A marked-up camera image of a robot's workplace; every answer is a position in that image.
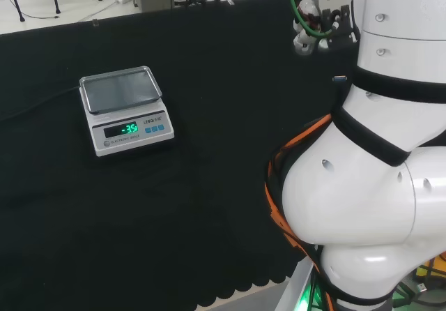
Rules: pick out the black bench cloth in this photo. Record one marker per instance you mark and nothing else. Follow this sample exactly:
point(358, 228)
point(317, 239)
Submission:
point(209, 150)

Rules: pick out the clear cloth clip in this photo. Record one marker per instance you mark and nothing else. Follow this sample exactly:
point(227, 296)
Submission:
point(94, 22)

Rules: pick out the white electronic balance steel pan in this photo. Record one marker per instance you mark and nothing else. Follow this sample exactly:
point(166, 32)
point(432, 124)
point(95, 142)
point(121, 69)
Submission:
point(122, 115)

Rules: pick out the yellow stop button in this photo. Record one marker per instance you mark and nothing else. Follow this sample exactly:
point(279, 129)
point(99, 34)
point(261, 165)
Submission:
point(430, 272)

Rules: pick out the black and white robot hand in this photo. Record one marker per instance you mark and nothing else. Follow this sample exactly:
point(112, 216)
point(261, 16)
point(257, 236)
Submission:
point(339, 28)

